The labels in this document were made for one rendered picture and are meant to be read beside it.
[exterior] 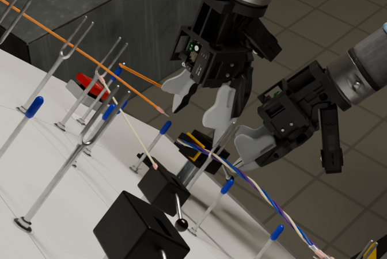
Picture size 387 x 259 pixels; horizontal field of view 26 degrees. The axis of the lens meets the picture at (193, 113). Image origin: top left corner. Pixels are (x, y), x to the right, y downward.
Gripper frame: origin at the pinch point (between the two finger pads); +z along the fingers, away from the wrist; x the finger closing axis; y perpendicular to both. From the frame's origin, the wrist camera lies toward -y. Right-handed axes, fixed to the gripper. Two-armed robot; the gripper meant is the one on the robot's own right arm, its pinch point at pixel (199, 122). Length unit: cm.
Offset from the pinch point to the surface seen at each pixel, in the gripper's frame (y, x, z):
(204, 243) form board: 9.7, 15.0, 7.2
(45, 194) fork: 45, 21, -13
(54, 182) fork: 44, 21, -14
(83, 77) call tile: -0.9, -25.7, 8.6
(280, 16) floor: -192, -124, 54
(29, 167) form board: 36.1, 9.1, -5.1
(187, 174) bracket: -2.8, -0.5, 10.0
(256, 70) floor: -162, -104, 66
